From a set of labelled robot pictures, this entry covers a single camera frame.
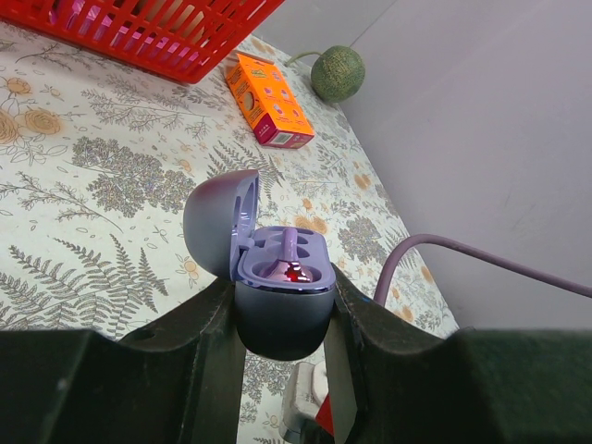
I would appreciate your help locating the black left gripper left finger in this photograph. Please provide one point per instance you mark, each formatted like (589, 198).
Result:
(176, 380)

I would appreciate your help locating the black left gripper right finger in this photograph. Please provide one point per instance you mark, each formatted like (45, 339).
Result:
(391, 382)

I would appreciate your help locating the lavender earbud charging case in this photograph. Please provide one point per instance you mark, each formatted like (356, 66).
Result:
(282, 321)

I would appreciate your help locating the purple metallic earbud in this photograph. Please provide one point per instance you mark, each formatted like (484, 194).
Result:
(287, 266)

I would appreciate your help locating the floral patterned table mat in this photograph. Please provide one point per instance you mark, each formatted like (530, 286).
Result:
(98, 159)

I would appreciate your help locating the orange snack box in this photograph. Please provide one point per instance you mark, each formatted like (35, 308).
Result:
(266, 102)

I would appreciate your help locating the green melon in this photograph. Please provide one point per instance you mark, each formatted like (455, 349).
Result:
(336, 75)

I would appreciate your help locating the red plastic shopping basket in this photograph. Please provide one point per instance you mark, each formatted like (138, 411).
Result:
(178, 40)

